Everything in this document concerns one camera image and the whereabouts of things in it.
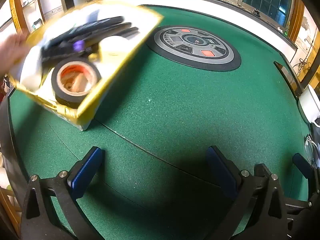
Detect black marker with yellow end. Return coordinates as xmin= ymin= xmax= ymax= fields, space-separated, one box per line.
xmin=100 ymin=22 xmax=133 ymax=37

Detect plain white bottle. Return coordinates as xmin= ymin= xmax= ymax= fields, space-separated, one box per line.
xmin=20 ymin=55 xmax=43 ymax=92

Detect purple-capped black marker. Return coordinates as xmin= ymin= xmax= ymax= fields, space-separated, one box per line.
xmin=71 ymin=25 xmax=139 ymax=53

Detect yellow taped white foam box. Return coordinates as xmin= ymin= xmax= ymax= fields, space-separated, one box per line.
xmin=7 ymin=0 xmax=164 ymax=132

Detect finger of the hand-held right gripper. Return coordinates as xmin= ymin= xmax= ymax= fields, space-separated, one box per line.
xmin=292 ymin=152 xmax=320 ymax=201

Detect black tape roll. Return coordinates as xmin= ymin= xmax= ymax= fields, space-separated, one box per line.
xmin=51 ymin=58 xmax=102 ymax=107

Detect round table control panel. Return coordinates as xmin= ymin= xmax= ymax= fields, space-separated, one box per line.
xmin=146 ymin=25 xmax=242 ymax=72

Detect tangled cables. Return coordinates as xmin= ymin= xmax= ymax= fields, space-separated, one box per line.
xmin=294 ymin=57 xmax=313 ymax=77

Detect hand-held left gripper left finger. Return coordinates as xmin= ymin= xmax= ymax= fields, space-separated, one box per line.
xmin=20 ymin=146 xmax=104 ymax=240

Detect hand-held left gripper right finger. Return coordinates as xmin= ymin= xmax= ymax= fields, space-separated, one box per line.
xmin=205 ymin=145 xmax=294 ymax=240

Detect white round container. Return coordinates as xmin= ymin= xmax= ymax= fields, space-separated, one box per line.
xmin=299 ymin=84 xmax=320 ymax=130

